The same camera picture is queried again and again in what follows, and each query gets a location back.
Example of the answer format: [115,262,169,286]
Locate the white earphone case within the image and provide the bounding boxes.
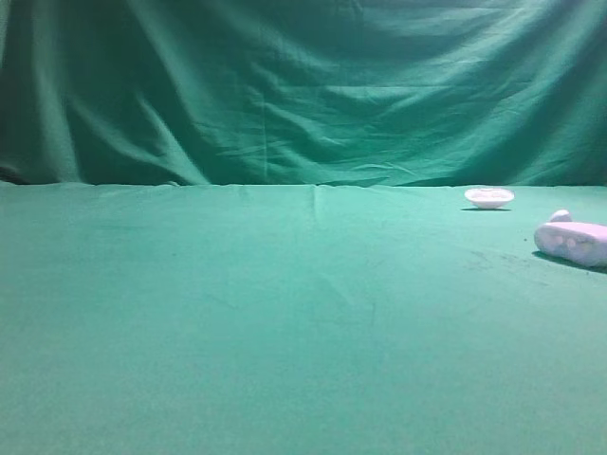
[534,222,606,267]

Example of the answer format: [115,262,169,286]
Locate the small white dish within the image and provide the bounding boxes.
[464,188,515,209]

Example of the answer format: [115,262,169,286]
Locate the green table cloth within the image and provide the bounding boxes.
[1,184,606,454]

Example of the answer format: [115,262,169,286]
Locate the green backdrop cloth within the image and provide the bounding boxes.
[1,1,606,187]

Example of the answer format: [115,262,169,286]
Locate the small white earbud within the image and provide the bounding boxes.
[549,209,572,223]

